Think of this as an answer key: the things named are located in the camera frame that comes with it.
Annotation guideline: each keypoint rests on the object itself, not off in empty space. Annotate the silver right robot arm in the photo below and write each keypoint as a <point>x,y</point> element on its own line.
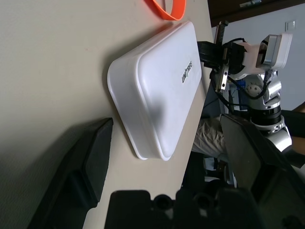
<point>274,140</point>

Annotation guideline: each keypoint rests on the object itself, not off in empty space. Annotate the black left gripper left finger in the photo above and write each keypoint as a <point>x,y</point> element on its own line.
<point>95,155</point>

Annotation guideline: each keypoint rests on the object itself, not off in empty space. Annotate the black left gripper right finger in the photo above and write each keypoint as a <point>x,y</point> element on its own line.
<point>250,155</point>

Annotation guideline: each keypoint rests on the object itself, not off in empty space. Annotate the person's khaki trouser leg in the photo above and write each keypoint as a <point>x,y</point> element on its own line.
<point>209,138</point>

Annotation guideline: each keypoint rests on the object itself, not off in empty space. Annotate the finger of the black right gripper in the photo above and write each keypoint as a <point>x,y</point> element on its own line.
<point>209,53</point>

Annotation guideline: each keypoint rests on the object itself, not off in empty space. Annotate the dark brown furniture panel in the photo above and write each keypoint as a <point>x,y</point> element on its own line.
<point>226,7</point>

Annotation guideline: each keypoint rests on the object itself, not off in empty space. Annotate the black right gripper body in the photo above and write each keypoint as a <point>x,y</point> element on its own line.
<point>234,57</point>

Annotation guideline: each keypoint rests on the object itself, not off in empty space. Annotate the white wall switch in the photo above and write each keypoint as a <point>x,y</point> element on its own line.
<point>290,25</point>

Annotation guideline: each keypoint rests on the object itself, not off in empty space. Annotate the white Unitree pencil case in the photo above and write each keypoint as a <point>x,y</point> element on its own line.
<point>155,95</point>

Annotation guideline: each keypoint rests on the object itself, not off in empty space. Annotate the teal orange shark backpack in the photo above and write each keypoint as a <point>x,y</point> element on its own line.
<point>180,7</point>

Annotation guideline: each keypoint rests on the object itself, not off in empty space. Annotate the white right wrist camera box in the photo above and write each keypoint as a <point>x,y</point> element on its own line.
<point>283,47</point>

